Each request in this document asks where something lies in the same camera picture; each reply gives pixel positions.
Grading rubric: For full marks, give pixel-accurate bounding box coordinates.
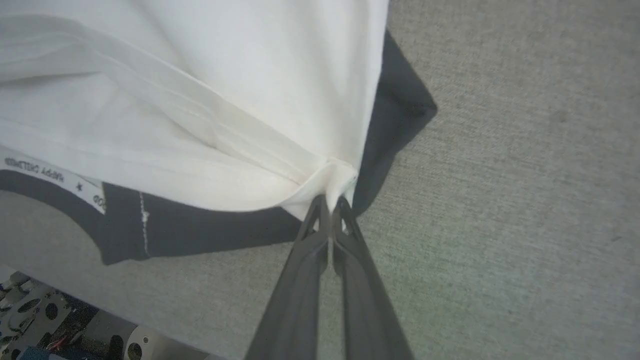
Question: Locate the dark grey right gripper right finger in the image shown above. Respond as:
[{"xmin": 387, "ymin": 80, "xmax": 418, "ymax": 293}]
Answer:
[{"xmin": 332, "ymin": 196, "xmax": 415, "ymax": 360}]

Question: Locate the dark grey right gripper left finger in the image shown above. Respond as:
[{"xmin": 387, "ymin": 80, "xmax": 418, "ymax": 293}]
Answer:
[{"xmin": 244, "ymin": 195, "xmax": 332, "ymax": 360}]

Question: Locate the white and black raglan shirt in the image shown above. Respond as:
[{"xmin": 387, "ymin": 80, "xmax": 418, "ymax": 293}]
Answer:
[{"xmin": 0, "ymin": 0, "xmax": 439, "ymax": 266}]

